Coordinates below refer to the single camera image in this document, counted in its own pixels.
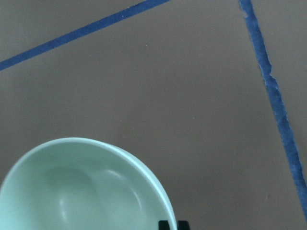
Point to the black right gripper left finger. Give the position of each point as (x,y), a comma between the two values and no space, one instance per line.
(163,225)

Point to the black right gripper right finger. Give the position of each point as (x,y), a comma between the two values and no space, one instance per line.
(183,225)

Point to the green ceramic bowl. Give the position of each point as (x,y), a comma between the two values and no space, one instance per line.
(82,184)

